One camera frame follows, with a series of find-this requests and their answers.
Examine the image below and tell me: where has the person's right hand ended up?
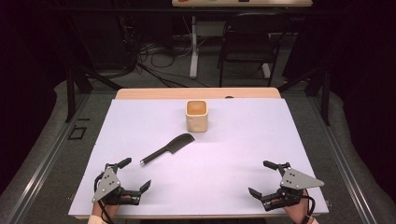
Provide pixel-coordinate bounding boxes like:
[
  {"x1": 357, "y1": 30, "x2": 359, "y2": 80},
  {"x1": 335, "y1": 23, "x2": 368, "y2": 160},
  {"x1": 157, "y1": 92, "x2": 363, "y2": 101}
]
[{"x1": 271, "y1": 189, "x2": 313, "y2": 224}]

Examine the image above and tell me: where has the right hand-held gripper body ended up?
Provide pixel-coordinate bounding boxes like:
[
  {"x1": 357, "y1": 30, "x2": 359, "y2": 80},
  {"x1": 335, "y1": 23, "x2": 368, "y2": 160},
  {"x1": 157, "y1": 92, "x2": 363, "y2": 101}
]
[{"x1": 261, "y1": 161, "x2": 325, "y2": 213}]

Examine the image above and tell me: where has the white table board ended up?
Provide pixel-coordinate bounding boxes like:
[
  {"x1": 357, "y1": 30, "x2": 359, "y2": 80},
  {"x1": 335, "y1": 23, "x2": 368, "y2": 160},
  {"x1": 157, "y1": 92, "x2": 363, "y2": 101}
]
[{"x1": 67, "y1": 97, "x2": 330, "y2": 218}]

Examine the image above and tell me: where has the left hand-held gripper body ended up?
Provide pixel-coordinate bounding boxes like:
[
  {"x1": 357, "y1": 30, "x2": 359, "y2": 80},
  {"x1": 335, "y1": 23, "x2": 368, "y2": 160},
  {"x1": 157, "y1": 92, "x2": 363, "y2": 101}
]
[{"x1": 92, "y1": 162, "x2": 142, "y2": 207}]

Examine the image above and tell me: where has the wooden table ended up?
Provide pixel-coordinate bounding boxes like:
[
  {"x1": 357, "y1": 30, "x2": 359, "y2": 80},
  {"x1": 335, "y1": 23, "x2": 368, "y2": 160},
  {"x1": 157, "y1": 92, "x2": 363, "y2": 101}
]
[{"x1": 74, "y1": 87, "x2": 330, "y2": 220}]

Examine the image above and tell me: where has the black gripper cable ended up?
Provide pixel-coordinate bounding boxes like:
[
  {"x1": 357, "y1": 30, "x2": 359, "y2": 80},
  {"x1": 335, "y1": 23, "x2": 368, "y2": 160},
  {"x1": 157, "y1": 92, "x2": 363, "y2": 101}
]
[
  {"x1": 301, "y1": 188, "x2": 317, "y2": 224},
  {"x1": 92, "y1": 172, "x2": 116, "y2": 224}
]

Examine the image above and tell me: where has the black knife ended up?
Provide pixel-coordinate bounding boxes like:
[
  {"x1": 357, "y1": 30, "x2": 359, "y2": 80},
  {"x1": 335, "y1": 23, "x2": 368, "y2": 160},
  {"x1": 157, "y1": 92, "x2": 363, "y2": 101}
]
[{"x1": 139, "y1": 133, "x2": 196, "y2": 167}]

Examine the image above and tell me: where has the black chair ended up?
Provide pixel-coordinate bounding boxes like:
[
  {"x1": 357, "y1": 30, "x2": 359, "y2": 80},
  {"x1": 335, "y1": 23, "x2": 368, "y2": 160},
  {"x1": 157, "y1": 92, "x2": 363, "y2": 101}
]
[{"x1": 217, "y1": 11, "x2": 293, "y2": 89}]

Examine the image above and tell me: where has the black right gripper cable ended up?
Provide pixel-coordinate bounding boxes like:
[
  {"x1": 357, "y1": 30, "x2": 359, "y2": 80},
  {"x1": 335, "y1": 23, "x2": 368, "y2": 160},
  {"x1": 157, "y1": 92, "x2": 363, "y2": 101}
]
[{"x1": 301, "y1": 188, "x2": 317, "y2": 224}]

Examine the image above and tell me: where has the beige square cup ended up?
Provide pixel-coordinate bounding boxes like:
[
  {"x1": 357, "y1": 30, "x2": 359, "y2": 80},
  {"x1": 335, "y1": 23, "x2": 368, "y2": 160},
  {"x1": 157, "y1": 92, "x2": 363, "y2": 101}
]
[{"x1": 185, "y1": 99, "x2": 209, "y2": 133}]

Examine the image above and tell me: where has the black metal stand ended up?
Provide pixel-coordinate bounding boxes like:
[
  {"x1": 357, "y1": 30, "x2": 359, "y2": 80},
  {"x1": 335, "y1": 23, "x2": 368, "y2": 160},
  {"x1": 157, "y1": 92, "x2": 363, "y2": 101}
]
[
  {"x1": 277, "y1": 65, "x2": 332, "y2": 127},
  {"x1": 60, "y1": 15, "x2": 125, "y2": 123}
]

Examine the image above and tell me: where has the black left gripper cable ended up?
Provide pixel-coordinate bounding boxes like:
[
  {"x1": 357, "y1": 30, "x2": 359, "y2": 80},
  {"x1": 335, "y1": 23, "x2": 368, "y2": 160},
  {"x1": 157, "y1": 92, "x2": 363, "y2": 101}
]
[{"x1": 92, "y1": 172, "x2": 116, "y2": 224}]

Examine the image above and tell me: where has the floor cables bundle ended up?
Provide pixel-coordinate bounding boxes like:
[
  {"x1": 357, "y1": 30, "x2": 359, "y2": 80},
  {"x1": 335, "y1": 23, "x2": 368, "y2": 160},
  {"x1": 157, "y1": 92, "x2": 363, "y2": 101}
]
[{"x1": 122, "y1": 18, "x2": 210, "y2": 89}]

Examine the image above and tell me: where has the person's left hand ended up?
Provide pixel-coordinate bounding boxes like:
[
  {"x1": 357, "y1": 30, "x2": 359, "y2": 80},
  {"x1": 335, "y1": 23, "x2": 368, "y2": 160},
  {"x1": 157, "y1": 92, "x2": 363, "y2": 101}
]
[{"x1": 91, "y1": 193, "x2": 133, "y2": 219}]

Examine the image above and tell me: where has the white-legged background desk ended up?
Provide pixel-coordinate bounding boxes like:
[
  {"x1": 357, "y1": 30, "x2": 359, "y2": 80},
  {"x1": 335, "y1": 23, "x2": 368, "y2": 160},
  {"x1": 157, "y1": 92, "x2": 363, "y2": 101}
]
[{"x1": 171, "y1": 0, "x2": 314, "y2": 80}]

